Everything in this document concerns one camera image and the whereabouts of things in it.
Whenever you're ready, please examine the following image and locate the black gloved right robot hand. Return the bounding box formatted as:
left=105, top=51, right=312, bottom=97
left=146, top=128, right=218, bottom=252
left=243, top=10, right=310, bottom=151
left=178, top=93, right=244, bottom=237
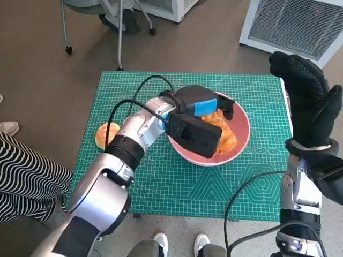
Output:
left=269, top=51, right=343, bottom=148

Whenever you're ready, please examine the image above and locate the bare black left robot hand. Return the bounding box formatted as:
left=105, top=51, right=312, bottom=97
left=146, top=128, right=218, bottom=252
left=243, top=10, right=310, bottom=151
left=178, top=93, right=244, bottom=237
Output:
left=176, top=85, right=236, bottom=120

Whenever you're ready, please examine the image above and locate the pink bowl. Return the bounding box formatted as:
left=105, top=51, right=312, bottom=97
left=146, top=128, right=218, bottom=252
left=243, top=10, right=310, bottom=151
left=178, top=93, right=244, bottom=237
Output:
left=167, top=90, right=252, bottom=167

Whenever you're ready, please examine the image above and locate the long toy bread loaf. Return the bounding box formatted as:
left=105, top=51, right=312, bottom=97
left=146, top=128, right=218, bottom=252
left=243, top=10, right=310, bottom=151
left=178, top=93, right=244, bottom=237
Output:
left=200, top=109, right=238, bottom=155

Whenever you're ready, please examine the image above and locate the round toy bread bun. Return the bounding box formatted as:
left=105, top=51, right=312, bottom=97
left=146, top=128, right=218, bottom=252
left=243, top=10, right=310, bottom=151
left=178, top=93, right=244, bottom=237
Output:
left=96, top=122, right=121, bottom=150

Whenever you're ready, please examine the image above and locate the white unit with mesh grille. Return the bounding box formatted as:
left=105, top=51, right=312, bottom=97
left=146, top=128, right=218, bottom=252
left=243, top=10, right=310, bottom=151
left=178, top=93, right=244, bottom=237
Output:
left=238, top=0, right=343, bottom=69

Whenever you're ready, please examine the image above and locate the white glass-front cabinet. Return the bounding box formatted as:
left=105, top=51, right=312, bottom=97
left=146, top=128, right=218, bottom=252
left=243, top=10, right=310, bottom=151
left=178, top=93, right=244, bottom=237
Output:
left=132, top=0, right=200, bottom=24

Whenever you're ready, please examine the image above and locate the green cutting mat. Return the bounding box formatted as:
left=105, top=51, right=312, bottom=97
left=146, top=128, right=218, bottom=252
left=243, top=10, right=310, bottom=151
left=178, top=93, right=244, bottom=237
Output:
left=65, top=71, right=293, bottom=222

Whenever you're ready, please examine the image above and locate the person on chair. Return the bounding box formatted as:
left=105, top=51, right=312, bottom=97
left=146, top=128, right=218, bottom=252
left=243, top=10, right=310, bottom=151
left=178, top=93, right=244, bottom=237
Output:
left=98, top=0, right=143, bottom=35

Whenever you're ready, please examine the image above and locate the metal chair with casters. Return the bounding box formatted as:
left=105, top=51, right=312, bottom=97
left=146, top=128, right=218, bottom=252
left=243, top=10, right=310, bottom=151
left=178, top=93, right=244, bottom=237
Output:
left=60, top=0, right=158, bottom=72

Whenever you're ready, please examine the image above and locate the person with white shoes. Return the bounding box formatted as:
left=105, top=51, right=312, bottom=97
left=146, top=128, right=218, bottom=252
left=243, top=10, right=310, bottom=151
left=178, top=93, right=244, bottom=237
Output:
left=128, top=232, right=228, bottom=257

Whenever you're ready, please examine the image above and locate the person in striped clothing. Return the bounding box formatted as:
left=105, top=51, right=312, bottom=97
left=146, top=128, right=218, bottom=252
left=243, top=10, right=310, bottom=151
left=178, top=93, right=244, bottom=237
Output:
left=0, top=131, right=73, bottom=223

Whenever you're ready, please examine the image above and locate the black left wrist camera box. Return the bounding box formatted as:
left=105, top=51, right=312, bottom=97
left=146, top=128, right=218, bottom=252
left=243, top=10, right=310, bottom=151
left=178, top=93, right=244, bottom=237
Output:
left=165, top=112, right=223, bottom=158

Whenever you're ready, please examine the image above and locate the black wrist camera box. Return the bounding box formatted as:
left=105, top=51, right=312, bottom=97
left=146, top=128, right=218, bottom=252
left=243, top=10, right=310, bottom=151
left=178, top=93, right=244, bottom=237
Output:
left=308, top=149, right=343, bottom=207
left=165, top=112, right=223, bottom=158

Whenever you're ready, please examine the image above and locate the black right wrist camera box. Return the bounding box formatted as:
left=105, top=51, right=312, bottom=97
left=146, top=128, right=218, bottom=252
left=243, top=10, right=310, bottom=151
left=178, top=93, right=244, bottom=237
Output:
left=308, top=149, right=343, bottom=207

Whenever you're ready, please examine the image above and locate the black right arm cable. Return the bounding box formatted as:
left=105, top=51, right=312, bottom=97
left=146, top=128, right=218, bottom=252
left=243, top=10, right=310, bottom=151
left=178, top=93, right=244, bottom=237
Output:
left=222, top=170, right=321, bottom=257

